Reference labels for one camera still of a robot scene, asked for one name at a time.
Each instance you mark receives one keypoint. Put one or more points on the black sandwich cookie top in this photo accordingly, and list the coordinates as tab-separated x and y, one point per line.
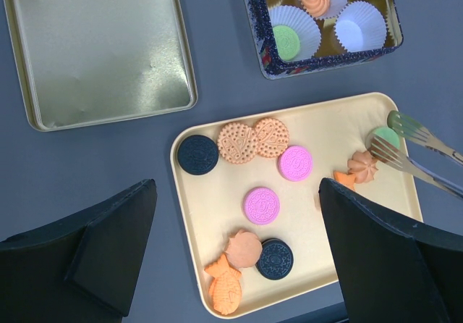
197	154

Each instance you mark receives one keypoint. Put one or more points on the orange dotted biscuit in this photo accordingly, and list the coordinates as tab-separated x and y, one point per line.
238	143
273	137

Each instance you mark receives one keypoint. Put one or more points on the orange dotted biscuit left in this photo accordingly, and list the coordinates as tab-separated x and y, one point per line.
238	143

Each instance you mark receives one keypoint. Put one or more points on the green sandwich cookie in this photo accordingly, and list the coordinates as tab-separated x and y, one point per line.
287	42
385	133

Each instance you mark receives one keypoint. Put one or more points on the orange dotted biscuit right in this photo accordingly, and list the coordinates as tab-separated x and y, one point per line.
273	137

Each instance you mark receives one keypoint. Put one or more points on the black sandwich cookie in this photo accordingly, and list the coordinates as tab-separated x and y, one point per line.
276	260
197	154

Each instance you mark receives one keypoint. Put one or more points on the square cookie tin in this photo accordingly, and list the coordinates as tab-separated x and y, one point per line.
330	55

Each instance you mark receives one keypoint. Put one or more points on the peach round scalloped cookie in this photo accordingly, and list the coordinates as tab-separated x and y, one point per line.
244	249

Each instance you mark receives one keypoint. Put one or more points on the orange swirl cookie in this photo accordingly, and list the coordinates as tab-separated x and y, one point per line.
363	166
316	8

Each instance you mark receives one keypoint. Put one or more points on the orange fish cookie left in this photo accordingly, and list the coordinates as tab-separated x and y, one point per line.
225	289

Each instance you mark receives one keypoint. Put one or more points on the front-right white paper cup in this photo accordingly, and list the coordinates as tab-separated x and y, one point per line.
360	27

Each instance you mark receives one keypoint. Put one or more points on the pink sandwich cookie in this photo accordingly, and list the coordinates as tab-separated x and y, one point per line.
261	206
296	163

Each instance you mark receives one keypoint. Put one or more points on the pink sandwich cookie lower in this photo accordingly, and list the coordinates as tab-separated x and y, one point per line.
261	206

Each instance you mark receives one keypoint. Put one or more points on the front-left white paper cup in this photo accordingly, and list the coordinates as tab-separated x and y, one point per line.
304	25

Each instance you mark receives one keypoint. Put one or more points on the pink sandwich cookie upper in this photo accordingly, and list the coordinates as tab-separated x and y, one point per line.
296	163

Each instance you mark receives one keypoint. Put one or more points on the yellow plastic tray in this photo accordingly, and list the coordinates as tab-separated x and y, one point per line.
211	204

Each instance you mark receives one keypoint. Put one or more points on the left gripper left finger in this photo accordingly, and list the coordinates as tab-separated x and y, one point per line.
81	268

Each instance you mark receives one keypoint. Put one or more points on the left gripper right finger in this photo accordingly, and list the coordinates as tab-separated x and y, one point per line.
391	268

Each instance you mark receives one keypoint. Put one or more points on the black sandwich cookie bottom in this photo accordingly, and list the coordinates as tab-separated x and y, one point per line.
276	260

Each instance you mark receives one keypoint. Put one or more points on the gold tin lid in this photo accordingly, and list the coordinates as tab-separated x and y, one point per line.
91	62

